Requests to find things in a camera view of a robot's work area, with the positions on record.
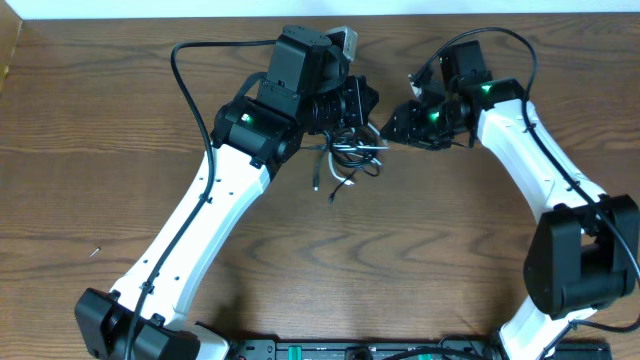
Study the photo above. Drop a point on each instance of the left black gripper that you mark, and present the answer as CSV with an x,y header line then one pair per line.
x,y
352,94

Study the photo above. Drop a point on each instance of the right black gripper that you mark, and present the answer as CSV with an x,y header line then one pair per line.
x,y
406,117

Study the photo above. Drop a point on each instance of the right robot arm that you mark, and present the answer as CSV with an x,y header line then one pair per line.
x,y
583,256

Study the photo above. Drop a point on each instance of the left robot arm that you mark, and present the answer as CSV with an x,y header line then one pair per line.
x,y
306,90

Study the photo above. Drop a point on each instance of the small metal screw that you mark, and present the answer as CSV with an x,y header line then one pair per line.
x,y
95,252

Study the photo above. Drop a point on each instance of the cardboard panel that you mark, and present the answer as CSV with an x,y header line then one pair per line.
x,y
10,28

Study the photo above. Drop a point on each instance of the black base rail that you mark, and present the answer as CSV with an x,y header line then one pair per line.
x,y
450,348

